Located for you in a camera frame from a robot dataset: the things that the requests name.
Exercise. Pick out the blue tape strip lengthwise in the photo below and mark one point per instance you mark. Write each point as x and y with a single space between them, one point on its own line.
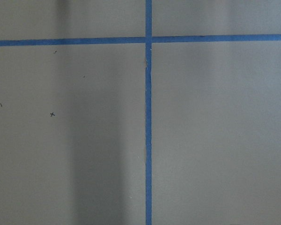
148 112

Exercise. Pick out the blue tape strip crosswise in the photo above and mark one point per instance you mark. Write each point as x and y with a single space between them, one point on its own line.
142 40

